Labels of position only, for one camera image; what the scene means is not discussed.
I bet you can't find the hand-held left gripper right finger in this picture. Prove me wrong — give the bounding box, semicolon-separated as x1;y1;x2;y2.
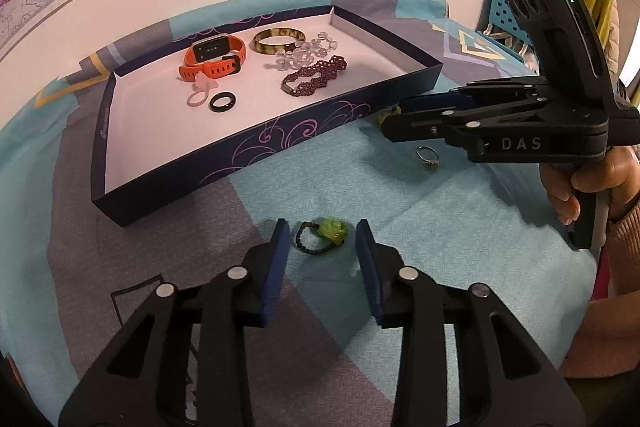
356;219;586;427

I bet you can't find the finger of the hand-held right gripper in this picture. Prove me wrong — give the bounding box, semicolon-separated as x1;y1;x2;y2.
398;76;552;114
378;99;540;144

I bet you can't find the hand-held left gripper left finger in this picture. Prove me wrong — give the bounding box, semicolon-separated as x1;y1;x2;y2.
59;219;291;427

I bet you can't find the gold rhinestone ring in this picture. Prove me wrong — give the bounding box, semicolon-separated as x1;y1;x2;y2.
377;104;403;128

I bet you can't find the silver ring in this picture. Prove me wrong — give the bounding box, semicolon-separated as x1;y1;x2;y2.
416;146;441;171

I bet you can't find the black beaded green flower ring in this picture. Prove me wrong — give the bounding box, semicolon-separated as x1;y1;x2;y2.
295;217;349;256

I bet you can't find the dark maroon beaded bracelet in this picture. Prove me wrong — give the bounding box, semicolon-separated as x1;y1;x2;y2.
281;55;347;98

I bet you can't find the clear crystal bead bracelet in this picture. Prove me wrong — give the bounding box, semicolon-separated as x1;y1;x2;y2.
270;32;338;72

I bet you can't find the tortoiseshell bangle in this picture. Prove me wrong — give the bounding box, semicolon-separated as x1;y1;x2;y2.
251;27;306;56

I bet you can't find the dark blue shallow cardboard box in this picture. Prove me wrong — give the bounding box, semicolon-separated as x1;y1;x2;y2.
91;5;444;227

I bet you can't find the pink hair tie with bow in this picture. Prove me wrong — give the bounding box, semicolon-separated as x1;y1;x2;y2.
187;74;219;106

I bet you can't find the orange smart watch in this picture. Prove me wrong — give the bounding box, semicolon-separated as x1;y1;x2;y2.
179;35;247;82

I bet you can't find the person's right forearm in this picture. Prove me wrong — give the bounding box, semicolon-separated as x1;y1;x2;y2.
562;202;640;380

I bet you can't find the person's right hand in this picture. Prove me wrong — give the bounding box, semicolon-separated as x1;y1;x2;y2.
539;146;640;226

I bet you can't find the blue perforated chair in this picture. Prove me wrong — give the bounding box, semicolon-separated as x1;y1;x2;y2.
477;0;540;68

